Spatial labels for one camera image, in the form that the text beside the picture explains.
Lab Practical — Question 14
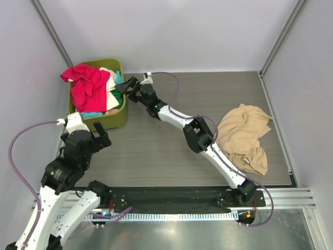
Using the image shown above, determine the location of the aluminium corner post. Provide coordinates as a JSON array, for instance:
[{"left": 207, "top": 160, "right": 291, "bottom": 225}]
[
  {"left": 260, "top": 0, "right": 309, "bottom": 78},
  {"left": 30, "top": 0, "right": 73, "bottom": 67}
]

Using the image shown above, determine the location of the green t shirt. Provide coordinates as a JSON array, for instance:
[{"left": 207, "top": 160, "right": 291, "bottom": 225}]
[{"left": 107, "top": 90, "right": 124, "bottom": 110}]

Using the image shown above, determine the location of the aluminium frame rail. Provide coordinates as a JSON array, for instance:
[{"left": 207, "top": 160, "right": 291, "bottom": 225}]
[{"left": 32, "top": 189, "right": 317, "bottom": 209}]

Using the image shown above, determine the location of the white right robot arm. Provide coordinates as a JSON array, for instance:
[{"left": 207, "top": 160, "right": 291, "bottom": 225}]
[{"left": 116, "top": 74, "right": 257, "bottom": 206}]

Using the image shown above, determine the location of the cream t shirt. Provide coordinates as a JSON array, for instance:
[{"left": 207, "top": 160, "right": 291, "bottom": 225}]
[{"left": 99, "top": 67, "right": 122, "bottom": 111}]

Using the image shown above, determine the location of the white slotted cable duct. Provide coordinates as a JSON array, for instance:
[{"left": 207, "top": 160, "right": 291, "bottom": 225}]
[{"left": 56, "top": 210, "right": 239, "bottom": 222}]

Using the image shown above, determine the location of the left aluminium corner post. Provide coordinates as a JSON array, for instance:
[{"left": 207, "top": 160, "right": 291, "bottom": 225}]
[{"left": 30, "top": 0, "right": 73, "bottom": 67}]

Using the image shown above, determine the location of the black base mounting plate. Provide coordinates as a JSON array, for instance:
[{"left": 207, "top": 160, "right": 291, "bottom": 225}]
[{"left": 98, "top": 186, "right": 266, "bottom": 222}]

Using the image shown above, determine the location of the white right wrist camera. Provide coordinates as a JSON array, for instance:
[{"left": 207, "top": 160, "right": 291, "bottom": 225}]
[{"left": 140, "top": 72, "right": 153, "bottom": 85}]

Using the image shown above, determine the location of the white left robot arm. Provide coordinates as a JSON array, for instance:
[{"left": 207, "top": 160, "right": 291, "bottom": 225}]
[{"left": 6, "top": 118, "right": 111, "bottom": 249}]

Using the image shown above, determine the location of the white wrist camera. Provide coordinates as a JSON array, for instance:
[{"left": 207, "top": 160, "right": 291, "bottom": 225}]
[
  {"left": 140, "top": 72, "right": 153, "bottom": 85},
  {"left": 57, "top": 112, "right": 89, "bottom": 134}
]

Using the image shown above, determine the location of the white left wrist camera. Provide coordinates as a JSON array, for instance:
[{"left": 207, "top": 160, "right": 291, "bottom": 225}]
[{"left": 57, "top": 112, "right": 89, "bottom": 134}]

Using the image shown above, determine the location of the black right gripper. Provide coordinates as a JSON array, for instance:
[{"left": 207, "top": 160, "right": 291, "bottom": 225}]
[{"left": 114, "top": 77, "right": 149, "bottom": 107}]

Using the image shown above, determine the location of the beige t shirt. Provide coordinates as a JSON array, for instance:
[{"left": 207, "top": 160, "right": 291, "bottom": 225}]
[{"left": 216, "top": 104, "right": 274, "bottom": 177}]

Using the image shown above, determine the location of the right aluminium corner post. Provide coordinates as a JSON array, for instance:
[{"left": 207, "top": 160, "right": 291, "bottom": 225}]
[{"left": 260, "top": 0, "right": 309, "bottom": 78}]

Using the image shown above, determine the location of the olive green plastic bin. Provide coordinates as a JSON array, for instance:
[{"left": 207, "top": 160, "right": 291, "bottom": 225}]
[{"left": 66, "top": 58, "right": 127, "bottom": 131}]

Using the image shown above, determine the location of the pink t shirt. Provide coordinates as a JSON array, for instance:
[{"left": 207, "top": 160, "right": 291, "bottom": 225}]
[{"left": 105, "top": 108, "right": 121, "bottom": 115}]

